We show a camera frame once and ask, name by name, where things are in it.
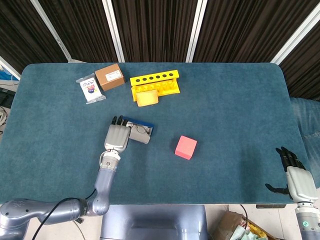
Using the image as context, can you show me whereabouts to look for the blue felt table cloth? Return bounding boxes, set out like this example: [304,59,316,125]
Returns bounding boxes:
[0,62,312,206]

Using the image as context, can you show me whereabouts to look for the aluminium frame post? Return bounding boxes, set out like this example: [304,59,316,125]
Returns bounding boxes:
[185,0,208,63]
[0,55,21,81]
[101,0,125,63]
[30,0,74,63]
[270,2,320,65]

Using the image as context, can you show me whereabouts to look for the thin black floor cable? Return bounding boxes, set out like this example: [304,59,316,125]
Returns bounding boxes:
[239,204,250,227]

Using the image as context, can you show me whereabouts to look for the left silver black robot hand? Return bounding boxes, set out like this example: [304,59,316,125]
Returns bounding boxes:
[104,115,133,153]

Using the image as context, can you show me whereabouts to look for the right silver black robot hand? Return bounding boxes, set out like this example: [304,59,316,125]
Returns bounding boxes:
[264,146,317,204]

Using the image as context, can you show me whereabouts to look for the wire-frame eyeglasses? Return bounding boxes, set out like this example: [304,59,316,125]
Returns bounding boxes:
[134,125,151,135]

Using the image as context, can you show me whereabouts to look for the black floor device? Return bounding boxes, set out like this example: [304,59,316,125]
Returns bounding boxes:
[0,87,16,109]

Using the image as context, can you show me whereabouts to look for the brown cardboard box white label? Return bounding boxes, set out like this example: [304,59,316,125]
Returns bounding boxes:
[94,63,126,92]

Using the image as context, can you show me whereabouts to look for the yellow sponge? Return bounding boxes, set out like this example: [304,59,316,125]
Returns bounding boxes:
[135,89,160,108]

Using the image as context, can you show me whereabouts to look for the black pleated curtain panel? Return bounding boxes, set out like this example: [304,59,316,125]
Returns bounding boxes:
[111,0,199,63]
[0,0,68,75]
[193,0,320,63]
[279,23,320,101]
[37,0,119,63]

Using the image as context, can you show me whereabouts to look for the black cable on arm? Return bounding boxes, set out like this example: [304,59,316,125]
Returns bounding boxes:
[31,189,97,240]

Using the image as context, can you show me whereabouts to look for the light green cloth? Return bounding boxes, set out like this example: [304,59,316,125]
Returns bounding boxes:
[226,224,254,240]

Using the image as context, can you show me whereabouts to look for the white plastic packet printed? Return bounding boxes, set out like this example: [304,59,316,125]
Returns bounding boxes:
[75,73,107,105]

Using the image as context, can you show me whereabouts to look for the pink foam cube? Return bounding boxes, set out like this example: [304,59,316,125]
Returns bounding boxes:
[174,135,198,161]

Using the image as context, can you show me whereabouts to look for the blue printed carton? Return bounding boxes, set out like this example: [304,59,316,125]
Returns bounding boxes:
[0,69,21,82]

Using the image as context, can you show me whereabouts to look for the yellow test tube rack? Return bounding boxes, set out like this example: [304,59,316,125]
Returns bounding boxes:
[129,69,181,102]

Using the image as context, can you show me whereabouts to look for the grey blue glasses case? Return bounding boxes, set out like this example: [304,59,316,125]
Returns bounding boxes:
[121,115,155,145]

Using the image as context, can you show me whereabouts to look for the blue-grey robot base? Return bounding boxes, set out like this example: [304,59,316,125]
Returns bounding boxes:
[99,204,209,240]

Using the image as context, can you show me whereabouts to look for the white cable bundle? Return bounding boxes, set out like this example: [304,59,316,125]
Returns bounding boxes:
[0,106,11,127]

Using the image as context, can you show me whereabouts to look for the yellow crumpled bag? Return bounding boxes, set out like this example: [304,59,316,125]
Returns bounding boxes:
[247,223,274,240]

